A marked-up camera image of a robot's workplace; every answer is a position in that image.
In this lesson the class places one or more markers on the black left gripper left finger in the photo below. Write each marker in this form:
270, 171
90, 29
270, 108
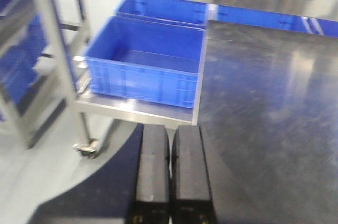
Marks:
152, 197

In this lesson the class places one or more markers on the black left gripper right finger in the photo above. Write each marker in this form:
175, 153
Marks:
199, 193

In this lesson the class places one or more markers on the cart caster wheel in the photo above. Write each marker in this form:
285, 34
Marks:
90, 150

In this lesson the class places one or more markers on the open blue crate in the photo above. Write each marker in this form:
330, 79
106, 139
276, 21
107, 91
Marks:
148, 61

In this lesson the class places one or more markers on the blue plastic crate left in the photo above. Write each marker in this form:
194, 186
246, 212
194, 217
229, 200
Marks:
176, 12

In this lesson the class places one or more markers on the blue plastic crate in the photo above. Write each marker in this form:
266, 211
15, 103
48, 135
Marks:
176, 12
273, 20

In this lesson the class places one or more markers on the blue plastic crate middle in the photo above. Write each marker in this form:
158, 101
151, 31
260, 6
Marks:
273, 20

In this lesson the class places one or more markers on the steel cart frame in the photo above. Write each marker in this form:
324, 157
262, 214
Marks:
23, 124

